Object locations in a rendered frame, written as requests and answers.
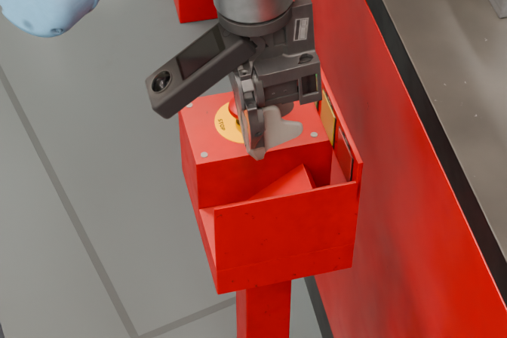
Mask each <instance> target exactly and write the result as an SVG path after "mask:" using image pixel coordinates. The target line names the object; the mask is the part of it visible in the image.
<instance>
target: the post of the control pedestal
mask: <svg viewBox="0 0 507 338"><path fill-rule="evenodd" d="M290 296H291V280H289V281H282V282H278V283H274V284H267V285H263V286H259V287H252V288H248V289H244V290H238V291H236V320H237V338H289V331H290Z"/></svg>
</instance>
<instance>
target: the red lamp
mask: <svg viewBox="0 0 507 338"><path fill-rule="evenodd" d="M336 157H337V159H338V162H339V163H340V167H341V169H342V171H343V174H344V176H345V178H346V181H347V182H350V177H351V169H352V156H351V154H350V151H349V149H348V146H347V145H346V142H345V140H344V138H343V135H342V133H341V130H340V129H339V133H338V144H337V153H336Z"/></svg>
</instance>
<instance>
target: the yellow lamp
mask: <svg viewBox="0 0 507 338"><path fill-rule="evenodd" d="M321 121H322V123H323V125H324V129H325V130H326V132H327V135H328V138H329V140H330V143H331V145H333V132H334V122H335V117H334V114H333V112H332V109H331V107H330V104H329V103H328V101H327V98H326V95H325V93H324V91H322V101H321Z"/></svg>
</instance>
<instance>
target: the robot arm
mask: <svg viewBox="0 0 507 338"><path fill-rule="evenodd" d="M98 2H99V0H0V5H1V7H2V13H3V14H4V16H5V17H6V18H7V19H8V20H9V21H10V22H12V23H13V24H14V25H15V26H16V27H17V28H19V29H21V30H23V31H24V32H26V33H29V34H30V35H34V36H38V37H42V38H51V37H55V36H59V35H62V34H63V33H65V32H67V31H68V30H70V29H71V28H72V27H73V26H74V25H75V24H76V23H77V22H78V21H79V20H80V19H81V18H83V16H84V15H86V14H88V13H89V12H91V11H92V10H93V9H95V7H96V6H97V4H98ZM214 6H215V8H216V9H217V17H218V20H219V22H218V23H217V24H216V25H214V26H213V27H211V28H210V29H209V30H208V31H206V32H205V33H204V34H203V35H201V36H200V37H199V38H197V39H196V40H194V42H193V43H191V44H190V45H188V46H187V47H186V48H184V49H183V50H182V51H181V52H179V53H178V54H177V55H176V56H174V57H173V58H171V59H170V60H169V61H167V62H166V63H165V64H164V65H163V66H161V67H160V68H159V69H157V70H156V71H154V72H153V73H152V74H151V75H150V76H148V77H147V78H146V80H145V85H146V89H147V92H148V95H149V100H150V103H151V106H152V110H154V111H155V112H156V113H158V114H159V115H160V116H161V117H162V118H165V119H169V118H171V117H172V116H174V115H175V114H177V113H178V112H179V111H180V110H181V109H183V108H184V107H185V106H187V105H188V104H190V103H191V102H192V101H193V100H195V99H196V98H197V97H199V96H200V95H202V94H203V93H204V92H205V91H207V90H208V89H209V88H211V87H212V86H214V85H215V84H216V83H217V82H219V81H220V80H221V79H223V78H224V77H226V76H227V75H228V76H229V80H230V83H231V86H232V91H233V95H234V99H235V106H236V109H237V113H238V120H239V123H240V127H241V133H242V136H243V140H244V145H245V148H246V150H247V153H248V154H249V155H250V156H252V157H253V158H254V159H255V160H257V161H259V160H262V159H264V155H265V154H266V152H267V150H269V149H271V148H272V147H275V146H277V145H280V144H282V143H285V142H287V141H288V140H292V139H293V138H296V137H298V136H299V135H300V134H301V133H302V132H303V124H302V123H301V122H299V121H289V120H284V119H283V118H282V117H283V116H285V115H287V114H289V113H290V112H291V111H292V110H293V107H294V103H293V102H294V101H298V100H299V102H300V105H304V104H307V103H313V102H316V101H319V100H322V90H321V63H320V60H319V58H318V55H317V54H316V51H315V35H314V22H313V9H312V1H311V0H295V2H293V0H214ZM316 74H317V86H318V91H317V87H316Z"/></svg>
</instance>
